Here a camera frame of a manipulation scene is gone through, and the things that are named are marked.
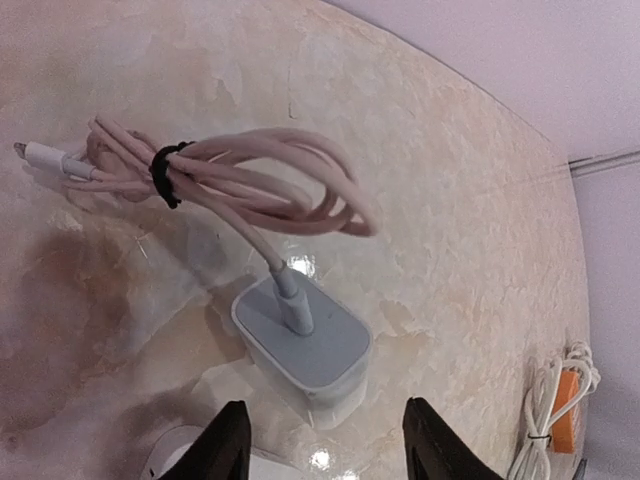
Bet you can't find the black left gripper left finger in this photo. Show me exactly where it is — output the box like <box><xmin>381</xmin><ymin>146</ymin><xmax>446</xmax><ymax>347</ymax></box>
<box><xmin>165</xmin><ymin>401</ymin><xmax>250</xmax><ymax>480</ymax></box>

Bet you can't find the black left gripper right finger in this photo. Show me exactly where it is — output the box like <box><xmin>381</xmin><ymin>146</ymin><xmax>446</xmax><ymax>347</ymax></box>
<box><xmin>402</xmin><ymin>397</ymin><xmax>502</xmax><ymax>480</ymax></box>

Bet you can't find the white power adapter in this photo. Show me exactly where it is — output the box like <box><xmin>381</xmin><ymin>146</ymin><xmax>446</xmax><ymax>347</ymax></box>
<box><xmin>140</xmin><ymin>425</ymin><xmax>304</xmax><ymax>480</ymax></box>

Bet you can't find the small white looped cable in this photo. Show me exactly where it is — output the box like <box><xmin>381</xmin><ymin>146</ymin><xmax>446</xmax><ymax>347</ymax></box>
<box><xmin>12</xmin><ymin>115</ymin><xmax>382</xmax><ymax>337</ymax></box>

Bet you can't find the orange power strip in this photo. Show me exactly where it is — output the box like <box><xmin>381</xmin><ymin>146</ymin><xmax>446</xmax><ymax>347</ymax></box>
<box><xmin>550</xmin><ymin>370</ymin><xmax>585</xmax><ymax>454</ymax></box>

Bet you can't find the white strip power cord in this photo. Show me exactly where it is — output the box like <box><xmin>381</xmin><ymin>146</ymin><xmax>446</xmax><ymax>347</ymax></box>
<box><xmin>506</xmin><ymin>339</ymin><xmax>602</xmax><ymax>480</ymax></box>

